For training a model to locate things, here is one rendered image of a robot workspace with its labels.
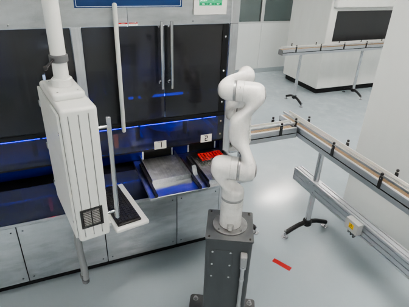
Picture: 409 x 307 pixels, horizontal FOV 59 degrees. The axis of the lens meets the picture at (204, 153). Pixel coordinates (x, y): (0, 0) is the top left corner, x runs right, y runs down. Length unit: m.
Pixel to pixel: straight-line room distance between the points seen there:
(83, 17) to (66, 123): 0.69
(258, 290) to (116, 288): 1.05
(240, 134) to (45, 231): 1.56
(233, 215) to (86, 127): 0.86
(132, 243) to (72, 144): 1.34
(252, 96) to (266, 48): 6.48
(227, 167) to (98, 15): 1.09
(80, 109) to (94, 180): 0.38
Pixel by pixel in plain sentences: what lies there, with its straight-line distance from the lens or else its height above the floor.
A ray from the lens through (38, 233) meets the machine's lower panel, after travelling 2.73.
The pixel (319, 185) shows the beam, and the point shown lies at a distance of 3.15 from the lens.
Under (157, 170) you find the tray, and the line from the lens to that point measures 2.48.
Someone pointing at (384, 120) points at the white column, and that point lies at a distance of 3.33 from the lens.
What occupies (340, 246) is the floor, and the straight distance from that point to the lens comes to 3.46.
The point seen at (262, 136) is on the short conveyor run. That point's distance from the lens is 2.98.
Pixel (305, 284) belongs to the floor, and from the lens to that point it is 3.04.
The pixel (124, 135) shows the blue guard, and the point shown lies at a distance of 2.41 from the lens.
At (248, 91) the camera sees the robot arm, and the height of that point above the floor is 1.63.
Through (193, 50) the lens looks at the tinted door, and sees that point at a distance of 2.37.
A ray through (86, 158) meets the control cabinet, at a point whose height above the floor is 1.30.
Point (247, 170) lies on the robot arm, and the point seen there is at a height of 1.25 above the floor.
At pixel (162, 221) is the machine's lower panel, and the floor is 0.36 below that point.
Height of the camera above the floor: 2.16
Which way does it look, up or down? 28 degrees down
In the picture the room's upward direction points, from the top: 2 degrees clockwise
